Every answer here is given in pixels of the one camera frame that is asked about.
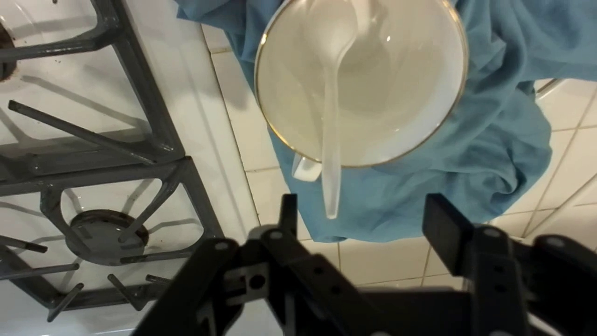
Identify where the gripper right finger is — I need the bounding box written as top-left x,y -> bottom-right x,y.
422,193 -> 597,336

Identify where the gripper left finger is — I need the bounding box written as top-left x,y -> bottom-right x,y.
133,194 -> 376,336

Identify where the blue cloth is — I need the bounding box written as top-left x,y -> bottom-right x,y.
175,0 -> 597,243

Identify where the white plastic fork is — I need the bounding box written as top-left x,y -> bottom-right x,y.
304,0 -> 374,220

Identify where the grey stove grate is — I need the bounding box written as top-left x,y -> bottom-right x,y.
0,156 -> 225,323
0,0 -> 187,165

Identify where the stove burner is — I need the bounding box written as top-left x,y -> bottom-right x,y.
64,209 -> 151,267
0,23 -> 18,83

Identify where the white gas stove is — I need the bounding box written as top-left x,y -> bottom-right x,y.
0,0 -> 262,336

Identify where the white cup with gold rim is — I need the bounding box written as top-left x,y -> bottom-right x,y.
254,0 -> 468,182

